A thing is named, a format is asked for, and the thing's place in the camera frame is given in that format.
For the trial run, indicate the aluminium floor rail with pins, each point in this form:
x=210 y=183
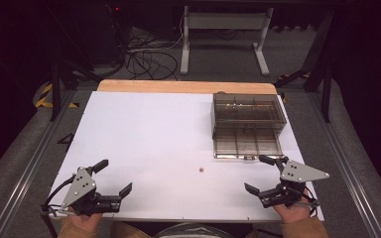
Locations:
x=29 y=168
x=347 y=165

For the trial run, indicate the white metal stand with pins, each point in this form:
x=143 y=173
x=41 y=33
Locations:
x=225 y=21

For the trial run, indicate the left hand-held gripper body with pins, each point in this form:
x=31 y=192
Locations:
x=79 y=188

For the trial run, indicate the clear brown drawer box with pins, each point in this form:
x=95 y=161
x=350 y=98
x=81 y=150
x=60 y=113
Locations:
x=248 y=110

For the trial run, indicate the small round bead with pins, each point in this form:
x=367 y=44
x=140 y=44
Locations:
x=201 y=169

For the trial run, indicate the person's right hand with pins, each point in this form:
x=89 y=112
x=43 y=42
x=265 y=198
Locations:
x=292 y=213

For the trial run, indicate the person's left hand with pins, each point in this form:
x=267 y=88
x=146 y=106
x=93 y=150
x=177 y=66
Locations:
x=86 y=220

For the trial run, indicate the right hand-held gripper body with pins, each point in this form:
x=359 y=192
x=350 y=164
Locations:
x=299 y=173

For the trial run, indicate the yellow black hazard tape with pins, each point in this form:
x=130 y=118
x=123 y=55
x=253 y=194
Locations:
x=43 y=99

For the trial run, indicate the white table board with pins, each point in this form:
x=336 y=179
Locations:
x=152 y=139

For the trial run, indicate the clear brown drawer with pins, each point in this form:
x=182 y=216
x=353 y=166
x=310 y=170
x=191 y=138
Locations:
x=246 y=142

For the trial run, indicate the black metal stand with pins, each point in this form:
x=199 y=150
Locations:
x=320 y=66
x=56 y=89

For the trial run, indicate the black triangular bracket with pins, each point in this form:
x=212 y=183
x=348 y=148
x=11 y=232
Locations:
x=66 y=139

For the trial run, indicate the grey round object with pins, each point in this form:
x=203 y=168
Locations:
x=191 y=231

